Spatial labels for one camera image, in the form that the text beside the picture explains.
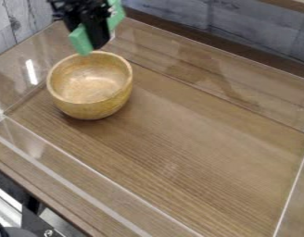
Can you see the green rectangular block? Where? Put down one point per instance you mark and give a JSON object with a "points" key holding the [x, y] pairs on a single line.
{"points": [[78, 37]]}

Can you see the round wooden bowl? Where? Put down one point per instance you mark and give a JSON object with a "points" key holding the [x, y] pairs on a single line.
{"points": [[90, 86]]}

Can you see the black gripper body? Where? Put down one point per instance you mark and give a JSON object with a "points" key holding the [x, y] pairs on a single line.
{"points": [[73, 7]]}

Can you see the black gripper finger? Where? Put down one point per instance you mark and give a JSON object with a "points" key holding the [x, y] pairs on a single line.
{"points": [[70, 20], [97, 30]]}

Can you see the black metal bracket with bolt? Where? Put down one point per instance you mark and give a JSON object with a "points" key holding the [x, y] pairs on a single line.
{"points": [[33, 223]]}

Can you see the clear acrylic corner bracket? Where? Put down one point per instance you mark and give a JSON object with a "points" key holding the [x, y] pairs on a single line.
{"points": [[112, 35]]}

